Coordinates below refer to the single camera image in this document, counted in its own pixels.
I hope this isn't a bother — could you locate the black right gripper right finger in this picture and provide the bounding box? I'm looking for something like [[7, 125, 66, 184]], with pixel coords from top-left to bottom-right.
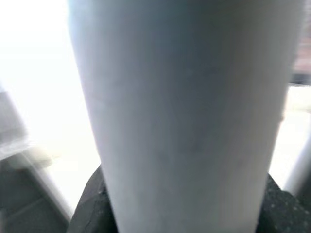
[[256, 173, 311, 233]]

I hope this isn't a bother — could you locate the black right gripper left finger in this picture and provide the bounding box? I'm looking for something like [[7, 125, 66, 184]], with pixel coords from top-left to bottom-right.
[[69, 165, 119, 233]]

